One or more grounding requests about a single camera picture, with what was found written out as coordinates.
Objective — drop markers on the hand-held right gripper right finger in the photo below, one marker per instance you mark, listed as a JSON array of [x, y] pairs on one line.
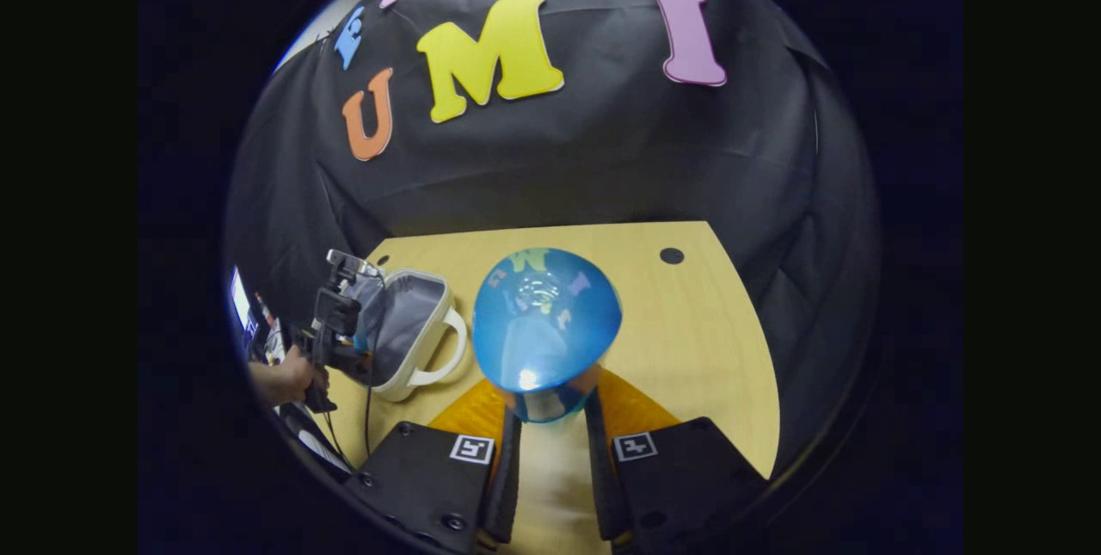
[[605, 477]]

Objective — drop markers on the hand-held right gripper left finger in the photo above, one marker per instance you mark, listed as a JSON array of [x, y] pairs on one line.
[[503, 477]]

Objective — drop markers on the white suitcase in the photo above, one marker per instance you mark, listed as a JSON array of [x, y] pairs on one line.
[[404, 323]]

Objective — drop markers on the blue-capped skin care bottle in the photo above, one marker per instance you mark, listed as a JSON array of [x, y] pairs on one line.
[[533, 340]]

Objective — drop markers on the lit computer screen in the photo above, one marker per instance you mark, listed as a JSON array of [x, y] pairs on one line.
[[241, 301]]

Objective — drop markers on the black backdrop cloth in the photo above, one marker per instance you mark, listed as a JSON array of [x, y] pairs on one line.
[[602, 159]]

